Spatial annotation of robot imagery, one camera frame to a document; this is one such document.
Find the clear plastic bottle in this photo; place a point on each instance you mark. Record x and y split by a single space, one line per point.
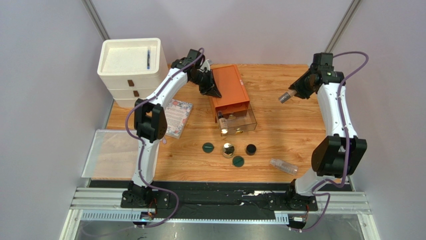
284 166

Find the white three-drawer cabinet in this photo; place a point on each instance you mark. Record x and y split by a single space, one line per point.
123 68

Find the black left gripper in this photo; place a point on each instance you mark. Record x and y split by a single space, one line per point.
211 89

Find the floral patterned booklet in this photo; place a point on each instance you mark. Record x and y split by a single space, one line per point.
177 113

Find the beige foundation tube grey cap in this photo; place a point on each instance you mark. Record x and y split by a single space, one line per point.
287 95

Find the clear plastic sheet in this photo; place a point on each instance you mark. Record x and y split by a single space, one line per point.
113 155

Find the blue pen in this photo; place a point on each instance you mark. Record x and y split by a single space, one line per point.
148 61

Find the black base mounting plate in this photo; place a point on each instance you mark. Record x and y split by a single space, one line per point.
260 200

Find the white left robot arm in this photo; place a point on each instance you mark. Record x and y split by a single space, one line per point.
147 122

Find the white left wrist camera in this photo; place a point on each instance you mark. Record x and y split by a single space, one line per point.
206 65

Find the gold mirrored jar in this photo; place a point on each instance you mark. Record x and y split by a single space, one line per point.
228 150

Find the dark green round lid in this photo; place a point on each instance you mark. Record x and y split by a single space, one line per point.
208 147

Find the orange drawer box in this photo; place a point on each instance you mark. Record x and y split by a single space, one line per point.
235 100

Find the aluminium frame rail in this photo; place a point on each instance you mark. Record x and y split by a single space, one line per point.
104 204

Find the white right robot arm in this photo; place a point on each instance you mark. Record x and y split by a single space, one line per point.
341 151

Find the clear orange drawer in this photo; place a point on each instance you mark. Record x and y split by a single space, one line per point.
239 122

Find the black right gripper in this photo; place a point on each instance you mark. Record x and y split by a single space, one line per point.
296 90

